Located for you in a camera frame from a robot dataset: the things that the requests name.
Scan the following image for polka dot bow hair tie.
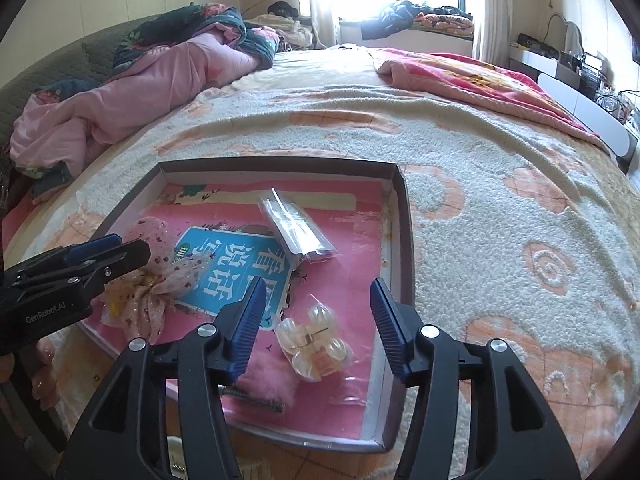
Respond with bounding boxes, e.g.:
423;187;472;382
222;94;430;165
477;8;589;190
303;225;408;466
98;216;214;346

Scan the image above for pink fluffy hair clip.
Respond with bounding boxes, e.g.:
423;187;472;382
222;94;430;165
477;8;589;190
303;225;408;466
219;353;300;414

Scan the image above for pearl clips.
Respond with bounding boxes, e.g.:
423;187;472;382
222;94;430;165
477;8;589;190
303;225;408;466
274;296;352;382

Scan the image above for clear bag with white card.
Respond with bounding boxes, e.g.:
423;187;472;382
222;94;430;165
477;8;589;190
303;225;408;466
258;188;337;269

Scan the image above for cream claw hair clip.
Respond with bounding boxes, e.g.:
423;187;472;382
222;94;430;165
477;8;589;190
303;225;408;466
167;436;273;480

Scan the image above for left hand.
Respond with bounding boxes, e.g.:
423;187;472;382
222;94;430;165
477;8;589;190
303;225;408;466
30;337;60;411

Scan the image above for blue booklet in tray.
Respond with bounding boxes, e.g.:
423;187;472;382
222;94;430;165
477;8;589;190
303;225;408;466
175;226;292;330

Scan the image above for dark cardboard tray box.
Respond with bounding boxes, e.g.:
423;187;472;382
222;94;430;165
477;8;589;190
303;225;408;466
96;156;414;453

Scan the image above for pink quilt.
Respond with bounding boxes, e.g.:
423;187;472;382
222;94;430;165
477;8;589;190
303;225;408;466
9;30;264;178

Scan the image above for cream orange bedspread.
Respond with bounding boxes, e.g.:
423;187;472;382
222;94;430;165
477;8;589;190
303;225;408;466
6;48;639;474

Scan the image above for grey green headboard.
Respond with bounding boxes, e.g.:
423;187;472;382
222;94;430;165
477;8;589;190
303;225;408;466
1;14;157;150

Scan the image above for red pink blanket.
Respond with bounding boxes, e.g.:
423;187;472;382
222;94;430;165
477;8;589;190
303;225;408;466
371;48;605;150

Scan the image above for dark floral duvet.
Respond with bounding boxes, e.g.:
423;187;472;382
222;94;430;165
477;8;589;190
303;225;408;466
112;3;280;77

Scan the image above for white grey low cabinet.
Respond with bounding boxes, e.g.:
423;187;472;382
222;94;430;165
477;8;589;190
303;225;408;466
509;44;637;174

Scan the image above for dark clothes on sill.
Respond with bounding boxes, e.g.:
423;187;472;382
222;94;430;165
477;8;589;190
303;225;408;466
360;0;475;40

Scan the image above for right white curtain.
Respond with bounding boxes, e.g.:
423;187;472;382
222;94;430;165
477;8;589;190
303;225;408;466
473;0;513;67

